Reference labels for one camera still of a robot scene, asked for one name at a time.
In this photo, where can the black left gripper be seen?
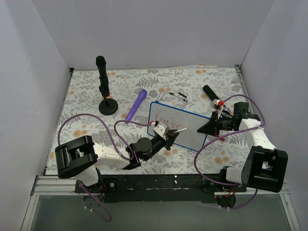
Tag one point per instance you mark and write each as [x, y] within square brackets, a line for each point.
[167, 140]

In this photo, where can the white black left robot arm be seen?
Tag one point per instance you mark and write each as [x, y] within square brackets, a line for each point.
[81, 157]

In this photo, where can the black microphone on stand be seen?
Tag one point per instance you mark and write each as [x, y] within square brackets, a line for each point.
[104, 83]

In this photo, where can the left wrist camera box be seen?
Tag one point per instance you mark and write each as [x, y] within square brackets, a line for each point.
[160, 129]

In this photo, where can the blue framed whiteboard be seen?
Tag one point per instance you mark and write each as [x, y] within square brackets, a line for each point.
[178, 119]

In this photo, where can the black round microphone stand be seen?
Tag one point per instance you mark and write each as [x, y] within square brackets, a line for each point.
[108, 106]

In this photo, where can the black wire whiteboard stand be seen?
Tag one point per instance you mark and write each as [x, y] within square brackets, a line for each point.
[168, 95]

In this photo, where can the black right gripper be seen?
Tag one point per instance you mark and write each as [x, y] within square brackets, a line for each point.
[217, 123]

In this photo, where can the aluminium front rail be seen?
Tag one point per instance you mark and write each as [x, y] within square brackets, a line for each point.
[47, 184]

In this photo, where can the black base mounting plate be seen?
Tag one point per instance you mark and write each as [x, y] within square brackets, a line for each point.
[159, 188]

